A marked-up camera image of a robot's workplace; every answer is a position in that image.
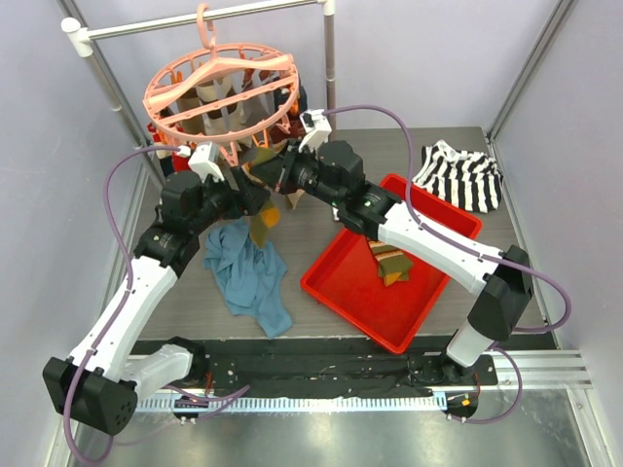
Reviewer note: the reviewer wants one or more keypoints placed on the navy blue sock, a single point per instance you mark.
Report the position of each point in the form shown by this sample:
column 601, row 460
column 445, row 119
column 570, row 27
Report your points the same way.
column 300, row 104

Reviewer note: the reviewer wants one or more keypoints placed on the black white striped garment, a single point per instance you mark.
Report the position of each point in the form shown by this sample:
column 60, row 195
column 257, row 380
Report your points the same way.
column 470, row 181

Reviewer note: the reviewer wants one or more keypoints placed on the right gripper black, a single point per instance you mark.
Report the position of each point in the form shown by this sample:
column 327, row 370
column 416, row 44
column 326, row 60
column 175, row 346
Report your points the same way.
column 283, row 170

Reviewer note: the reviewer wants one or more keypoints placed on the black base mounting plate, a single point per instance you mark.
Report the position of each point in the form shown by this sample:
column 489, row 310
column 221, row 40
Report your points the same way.
column 328, row 368

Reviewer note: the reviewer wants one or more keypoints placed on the white slotted cable duct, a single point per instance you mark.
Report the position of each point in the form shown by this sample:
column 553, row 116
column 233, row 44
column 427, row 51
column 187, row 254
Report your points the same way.
column 169, row 402

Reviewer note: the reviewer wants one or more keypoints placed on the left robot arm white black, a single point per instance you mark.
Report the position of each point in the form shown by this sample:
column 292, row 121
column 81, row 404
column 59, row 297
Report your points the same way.
column 96, row 385

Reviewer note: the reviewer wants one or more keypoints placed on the metal clothes rack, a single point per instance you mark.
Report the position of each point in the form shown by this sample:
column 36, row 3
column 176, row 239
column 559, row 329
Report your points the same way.
column 84, row 42

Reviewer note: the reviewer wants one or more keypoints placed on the pink round clip hanger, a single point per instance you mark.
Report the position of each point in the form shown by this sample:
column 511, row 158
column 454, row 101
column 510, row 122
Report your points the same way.
column 256, row 72

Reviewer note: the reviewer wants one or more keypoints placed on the olive green orange-toe sock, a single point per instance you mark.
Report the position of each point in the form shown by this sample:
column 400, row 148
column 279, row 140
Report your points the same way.
column 267, row 216

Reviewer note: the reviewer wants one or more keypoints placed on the brown sock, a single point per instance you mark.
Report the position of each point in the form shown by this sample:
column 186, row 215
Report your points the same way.
column 189, row 101

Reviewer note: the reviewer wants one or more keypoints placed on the beige sock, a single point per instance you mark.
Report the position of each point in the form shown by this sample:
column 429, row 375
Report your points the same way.
column 226, row 119

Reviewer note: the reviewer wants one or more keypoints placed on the blue cloth garment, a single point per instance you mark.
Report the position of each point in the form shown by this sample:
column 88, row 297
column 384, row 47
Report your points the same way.
column 249, row 277

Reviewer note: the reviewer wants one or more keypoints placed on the maroon striped sock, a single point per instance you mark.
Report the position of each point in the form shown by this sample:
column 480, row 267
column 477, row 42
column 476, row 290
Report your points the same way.
column 292, row 194

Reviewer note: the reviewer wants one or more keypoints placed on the red christmas sock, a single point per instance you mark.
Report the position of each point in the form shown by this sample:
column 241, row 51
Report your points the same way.
column 170, row 162

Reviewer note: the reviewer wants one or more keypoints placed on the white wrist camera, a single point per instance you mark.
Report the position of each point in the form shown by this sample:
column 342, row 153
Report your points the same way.
column 317, row 129
column 203, row 159

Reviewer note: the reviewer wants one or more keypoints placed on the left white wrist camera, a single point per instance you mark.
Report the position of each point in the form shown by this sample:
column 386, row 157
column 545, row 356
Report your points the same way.
column 203, row 159

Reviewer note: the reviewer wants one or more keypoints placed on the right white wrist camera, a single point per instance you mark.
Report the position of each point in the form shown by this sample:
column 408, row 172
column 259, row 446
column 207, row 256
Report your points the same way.
column 317, row 129

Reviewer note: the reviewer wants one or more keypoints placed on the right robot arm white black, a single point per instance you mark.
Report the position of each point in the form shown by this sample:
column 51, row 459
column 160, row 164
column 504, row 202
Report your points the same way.
column 334, row 174

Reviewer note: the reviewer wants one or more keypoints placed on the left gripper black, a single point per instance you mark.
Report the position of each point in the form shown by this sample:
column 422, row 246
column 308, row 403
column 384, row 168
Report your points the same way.
column 242, row 203

